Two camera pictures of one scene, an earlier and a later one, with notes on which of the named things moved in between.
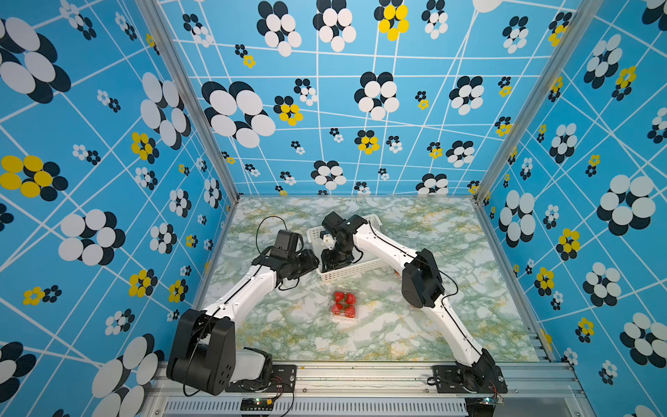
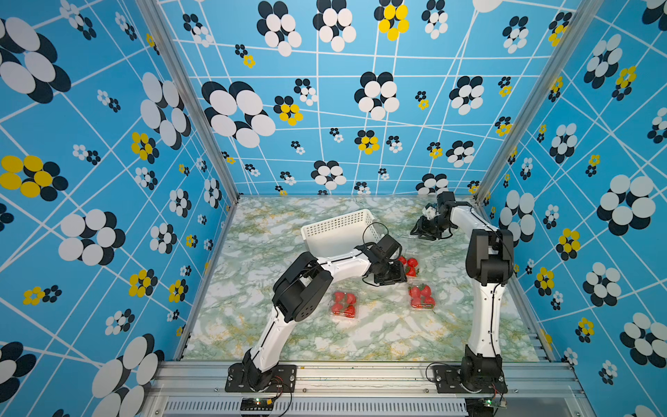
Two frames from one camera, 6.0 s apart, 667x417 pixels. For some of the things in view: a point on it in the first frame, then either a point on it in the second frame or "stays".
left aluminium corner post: x=156 y=14 stays
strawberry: x=350 y=312 stays
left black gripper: x=310 y=260 -> x=399 y=274
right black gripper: x=329 y=263 -> x=421 y=232
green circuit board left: x=256 y=404 stays
